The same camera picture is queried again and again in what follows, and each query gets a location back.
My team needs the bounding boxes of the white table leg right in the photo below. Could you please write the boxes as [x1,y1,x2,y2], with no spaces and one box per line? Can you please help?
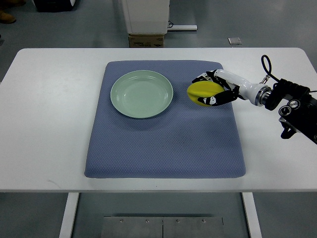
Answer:
[242,192,262,238]

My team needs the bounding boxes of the yellow starfruit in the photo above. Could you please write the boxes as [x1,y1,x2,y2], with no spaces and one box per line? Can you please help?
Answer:
[187,81,224,107]

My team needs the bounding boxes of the cardboard box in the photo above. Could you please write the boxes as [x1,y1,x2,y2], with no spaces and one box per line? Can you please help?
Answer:
[128,34,164,48]

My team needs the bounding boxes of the white table leg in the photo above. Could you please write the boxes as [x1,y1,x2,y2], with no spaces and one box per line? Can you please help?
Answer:
[242,192,262,238]
[59,192,79,238]

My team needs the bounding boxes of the blue textured mat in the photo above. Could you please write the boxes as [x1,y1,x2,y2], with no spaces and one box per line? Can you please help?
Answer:
[85,60,246,179]

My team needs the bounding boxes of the white base bar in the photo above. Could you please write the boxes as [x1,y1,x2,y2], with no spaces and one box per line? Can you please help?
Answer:
[167,25,198,31]

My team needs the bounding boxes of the white cabinet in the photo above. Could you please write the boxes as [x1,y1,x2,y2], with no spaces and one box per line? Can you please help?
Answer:
[121,0,170,35]

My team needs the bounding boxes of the brown shoe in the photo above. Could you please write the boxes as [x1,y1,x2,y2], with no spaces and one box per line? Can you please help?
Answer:
[0,10,16,24]

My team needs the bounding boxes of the white table leg left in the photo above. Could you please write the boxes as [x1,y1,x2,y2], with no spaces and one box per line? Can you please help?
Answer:
[59,192,79,238]

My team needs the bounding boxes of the pale green plate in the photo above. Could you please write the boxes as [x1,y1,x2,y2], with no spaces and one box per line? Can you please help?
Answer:
[110,70,174,119]

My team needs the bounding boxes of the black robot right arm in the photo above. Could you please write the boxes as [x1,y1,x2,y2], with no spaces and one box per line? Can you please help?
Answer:
[259,55,317,143]

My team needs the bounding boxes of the black white device corner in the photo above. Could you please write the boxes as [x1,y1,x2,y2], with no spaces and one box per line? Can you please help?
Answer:
[33,0,76,12]

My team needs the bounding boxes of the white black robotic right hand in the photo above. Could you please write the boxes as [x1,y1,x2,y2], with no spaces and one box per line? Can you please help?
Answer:
[192,69,268,107]

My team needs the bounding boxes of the metal floor plate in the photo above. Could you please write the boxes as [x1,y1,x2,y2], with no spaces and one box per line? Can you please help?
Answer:
[101,216,226,238]

